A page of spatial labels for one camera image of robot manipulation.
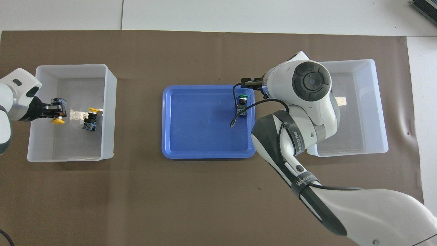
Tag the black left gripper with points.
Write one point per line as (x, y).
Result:
(36, 111)

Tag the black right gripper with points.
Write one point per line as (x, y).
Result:
(254, 83)

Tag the yellow push button switch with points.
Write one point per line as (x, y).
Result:
(90, 119)
(57, 121)

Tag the green push button switch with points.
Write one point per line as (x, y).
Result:
(242, 100)

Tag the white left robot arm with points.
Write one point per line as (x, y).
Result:
(13, 99)

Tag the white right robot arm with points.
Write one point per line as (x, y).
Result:
(375, 212)

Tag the translucent white plastic box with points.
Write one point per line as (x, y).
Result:
(368, 102)
(44, 143)

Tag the blue plastic tray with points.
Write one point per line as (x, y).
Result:
(205, 130)

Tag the brown paper table mat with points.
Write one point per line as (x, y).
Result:
(170, 205)

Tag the dark grey ribbed device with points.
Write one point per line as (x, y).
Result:
(426, 8)

